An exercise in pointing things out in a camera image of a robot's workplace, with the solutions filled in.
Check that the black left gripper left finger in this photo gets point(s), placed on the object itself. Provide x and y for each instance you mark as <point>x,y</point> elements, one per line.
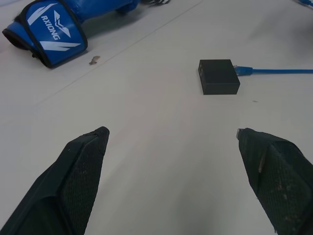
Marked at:
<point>73,181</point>

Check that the small black box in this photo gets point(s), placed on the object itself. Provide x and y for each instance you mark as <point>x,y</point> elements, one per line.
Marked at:
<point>218,76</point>

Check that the small brown debris scrap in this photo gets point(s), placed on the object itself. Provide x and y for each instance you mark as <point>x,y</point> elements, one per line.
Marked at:
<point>94,60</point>

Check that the blue boxing glove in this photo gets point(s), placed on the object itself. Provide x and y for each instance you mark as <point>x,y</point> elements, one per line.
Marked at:
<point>52,30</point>

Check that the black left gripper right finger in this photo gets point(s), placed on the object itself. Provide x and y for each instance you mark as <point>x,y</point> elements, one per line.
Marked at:
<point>278,181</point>

